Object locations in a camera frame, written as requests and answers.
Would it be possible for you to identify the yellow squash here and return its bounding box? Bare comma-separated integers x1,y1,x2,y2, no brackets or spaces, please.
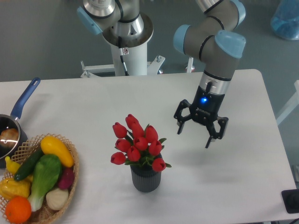
40,136,74,168

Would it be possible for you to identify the green bok choy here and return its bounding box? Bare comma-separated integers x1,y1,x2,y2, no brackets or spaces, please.
28,154,62,212

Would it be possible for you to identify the small yellow pear gourd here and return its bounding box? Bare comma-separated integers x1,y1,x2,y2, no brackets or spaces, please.
5,156,21,175

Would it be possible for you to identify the white frame bar right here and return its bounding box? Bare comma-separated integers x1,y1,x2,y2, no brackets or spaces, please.
276,80,299,125

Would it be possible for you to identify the purple red radish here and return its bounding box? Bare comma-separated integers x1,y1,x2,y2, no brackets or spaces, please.
57,168,75,189

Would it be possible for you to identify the green cucumber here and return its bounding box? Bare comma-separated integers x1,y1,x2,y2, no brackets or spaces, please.
14,148,44,181

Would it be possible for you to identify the white garlic bulb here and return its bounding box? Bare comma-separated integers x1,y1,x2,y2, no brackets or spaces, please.
46,188,69,210

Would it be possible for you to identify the red tulip bouquet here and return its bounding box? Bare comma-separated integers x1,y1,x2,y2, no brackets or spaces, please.
110,114,171,173

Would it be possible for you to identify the orange fruit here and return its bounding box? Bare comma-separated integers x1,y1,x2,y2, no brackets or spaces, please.
5,196,31,224

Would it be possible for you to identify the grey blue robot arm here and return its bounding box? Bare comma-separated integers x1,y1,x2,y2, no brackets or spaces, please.
77,0,246,141

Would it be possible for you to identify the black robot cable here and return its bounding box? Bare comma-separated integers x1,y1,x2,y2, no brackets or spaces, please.
117,36,129,77

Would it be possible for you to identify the blue handled saucepan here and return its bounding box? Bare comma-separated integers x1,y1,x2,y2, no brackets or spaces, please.
0,77,41,168

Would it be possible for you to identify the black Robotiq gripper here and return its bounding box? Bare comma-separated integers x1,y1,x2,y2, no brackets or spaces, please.
173,86,229,148

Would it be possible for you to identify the blue plastic bag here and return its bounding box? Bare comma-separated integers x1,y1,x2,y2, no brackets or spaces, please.
271,0,299,41

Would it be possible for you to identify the dark grey ribbed vase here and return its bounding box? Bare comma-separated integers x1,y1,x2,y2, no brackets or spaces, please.
130,162,162,193

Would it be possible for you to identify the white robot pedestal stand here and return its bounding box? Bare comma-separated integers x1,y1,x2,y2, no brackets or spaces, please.
77,7,165,78

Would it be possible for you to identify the yellow pumpkin gourd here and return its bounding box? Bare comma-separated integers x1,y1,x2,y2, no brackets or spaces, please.
0,178,31,201

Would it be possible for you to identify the black device at table edge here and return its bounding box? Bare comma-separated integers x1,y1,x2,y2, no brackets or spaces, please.
281,189,299,214

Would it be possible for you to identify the bread roll in saucepan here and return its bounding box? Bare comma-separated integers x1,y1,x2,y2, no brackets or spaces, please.
0,128,19,148

